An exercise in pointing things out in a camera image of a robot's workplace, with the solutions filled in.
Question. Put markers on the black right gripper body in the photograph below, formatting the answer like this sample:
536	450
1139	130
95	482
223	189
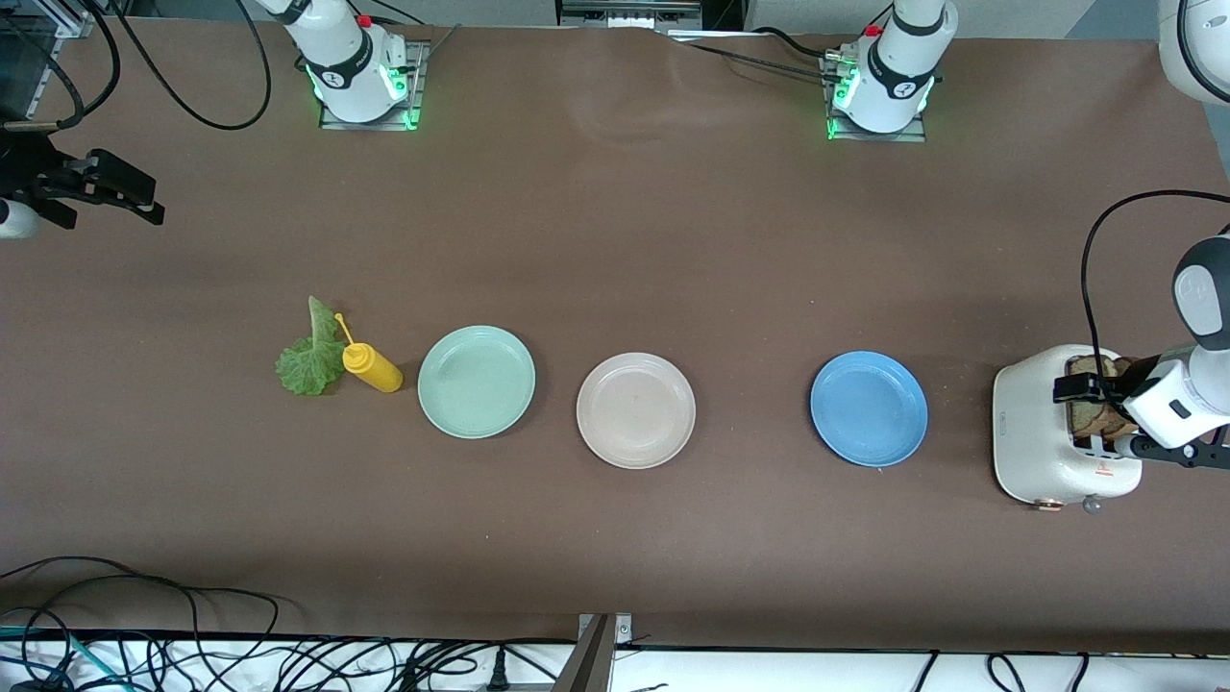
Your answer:
27	171

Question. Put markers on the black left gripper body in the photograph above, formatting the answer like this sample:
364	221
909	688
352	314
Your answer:
1120	387

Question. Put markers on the brown bread slice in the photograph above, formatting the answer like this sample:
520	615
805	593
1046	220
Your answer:
1086	420
1119	430

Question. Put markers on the green lettuce leaf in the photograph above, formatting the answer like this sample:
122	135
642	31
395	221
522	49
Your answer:
307	370

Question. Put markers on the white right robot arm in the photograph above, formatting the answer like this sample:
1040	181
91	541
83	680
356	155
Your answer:
346	58

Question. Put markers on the blue plate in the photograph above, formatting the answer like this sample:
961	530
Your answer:
869	408

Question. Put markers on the mint green plate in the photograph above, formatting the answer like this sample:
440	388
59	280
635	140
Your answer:
476	383

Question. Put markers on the beige plate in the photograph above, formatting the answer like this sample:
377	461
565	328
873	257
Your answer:
635	411

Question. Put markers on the white toaster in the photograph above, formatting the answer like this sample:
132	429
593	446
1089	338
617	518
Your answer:
1028	432

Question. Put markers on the aluminium profile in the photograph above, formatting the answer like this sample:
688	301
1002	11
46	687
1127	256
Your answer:
60	21
1174	50

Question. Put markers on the yellow squeeze bottle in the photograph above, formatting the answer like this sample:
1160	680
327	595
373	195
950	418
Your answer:
377	370

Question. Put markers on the black power plug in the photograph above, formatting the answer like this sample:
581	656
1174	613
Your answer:
498	673

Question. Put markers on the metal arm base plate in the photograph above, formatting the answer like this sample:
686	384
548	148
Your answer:
415	86
874	136

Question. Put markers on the aluminium frame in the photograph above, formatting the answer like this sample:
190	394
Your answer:
629	14

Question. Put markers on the grey metal post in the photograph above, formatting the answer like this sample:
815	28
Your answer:
591	663

